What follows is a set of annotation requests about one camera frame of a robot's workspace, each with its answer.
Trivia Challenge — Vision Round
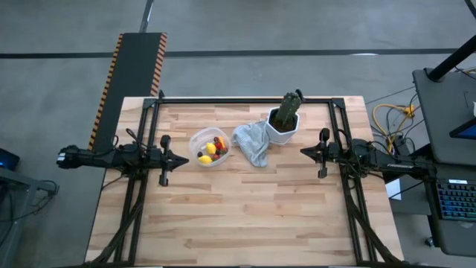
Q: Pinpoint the backlit laptop keyboard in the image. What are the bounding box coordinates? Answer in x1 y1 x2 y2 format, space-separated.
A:
435 178 476 221

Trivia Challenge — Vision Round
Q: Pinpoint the black aluminium table frame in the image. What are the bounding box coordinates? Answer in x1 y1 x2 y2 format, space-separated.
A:
84 89 408 268

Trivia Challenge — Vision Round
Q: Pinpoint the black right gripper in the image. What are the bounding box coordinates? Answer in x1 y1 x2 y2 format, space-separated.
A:
300 127 343 179

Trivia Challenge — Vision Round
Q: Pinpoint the grey cart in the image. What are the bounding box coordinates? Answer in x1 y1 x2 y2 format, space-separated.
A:
0 167 60 268

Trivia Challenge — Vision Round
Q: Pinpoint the green cactus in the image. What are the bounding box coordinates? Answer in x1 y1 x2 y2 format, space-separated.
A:
274 90 303 130

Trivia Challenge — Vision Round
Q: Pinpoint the white plant pot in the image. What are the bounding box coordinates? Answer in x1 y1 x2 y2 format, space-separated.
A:
264 106 300 145

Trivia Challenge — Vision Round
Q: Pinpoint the dark screen with blue glow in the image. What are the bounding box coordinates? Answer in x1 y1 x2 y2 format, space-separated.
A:
449 118 476 140

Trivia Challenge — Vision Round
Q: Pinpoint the black floor cable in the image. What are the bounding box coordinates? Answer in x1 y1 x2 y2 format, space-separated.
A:
366 86 416 105

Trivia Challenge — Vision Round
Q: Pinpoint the grey waffle cloth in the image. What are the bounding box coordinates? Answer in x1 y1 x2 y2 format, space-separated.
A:
231 121 271 168

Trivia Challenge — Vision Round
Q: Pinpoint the yellow cable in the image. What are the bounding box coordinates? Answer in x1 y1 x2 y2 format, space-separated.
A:
373 103 416 150

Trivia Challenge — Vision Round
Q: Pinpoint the white paper sheet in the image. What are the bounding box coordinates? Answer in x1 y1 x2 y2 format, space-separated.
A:
385 179 402 201

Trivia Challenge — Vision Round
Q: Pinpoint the grey laptop table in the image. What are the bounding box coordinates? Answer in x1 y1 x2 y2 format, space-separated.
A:
419 163 476 258

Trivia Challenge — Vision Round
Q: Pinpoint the black pole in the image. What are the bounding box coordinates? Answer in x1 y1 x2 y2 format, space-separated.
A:
427 35 476 82

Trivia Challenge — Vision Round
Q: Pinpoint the dark device with blue light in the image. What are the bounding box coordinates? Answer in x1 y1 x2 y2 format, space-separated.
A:
0 148 21 171

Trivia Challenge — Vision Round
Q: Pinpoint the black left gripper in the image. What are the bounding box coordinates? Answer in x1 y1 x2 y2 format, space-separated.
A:
148 134 190 188

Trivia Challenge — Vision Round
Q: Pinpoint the clear plastic tupperware container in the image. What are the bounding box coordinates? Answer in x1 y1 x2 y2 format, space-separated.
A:
188 127 232 168

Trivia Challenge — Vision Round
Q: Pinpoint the grey desk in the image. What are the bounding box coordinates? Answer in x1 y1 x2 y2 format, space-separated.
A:
411 68 476 167

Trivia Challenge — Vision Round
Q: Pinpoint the black ramp with hazard stripes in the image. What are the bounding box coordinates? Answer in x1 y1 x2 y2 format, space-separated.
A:
87 32 167 153

